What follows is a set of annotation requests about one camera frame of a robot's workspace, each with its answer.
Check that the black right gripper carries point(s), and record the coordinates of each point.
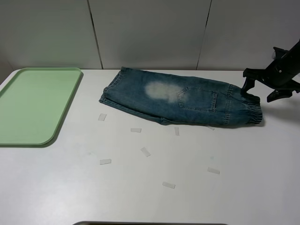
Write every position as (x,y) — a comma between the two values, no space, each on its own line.
(278,75)

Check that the blue denim children's shorts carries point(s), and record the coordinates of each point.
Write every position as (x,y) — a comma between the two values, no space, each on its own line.
(172,99)

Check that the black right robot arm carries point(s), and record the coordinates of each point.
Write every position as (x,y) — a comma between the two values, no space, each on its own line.
(278,75)

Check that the green plastic tray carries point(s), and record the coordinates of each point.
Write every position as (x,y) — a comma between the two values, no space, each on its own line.
(33,103)

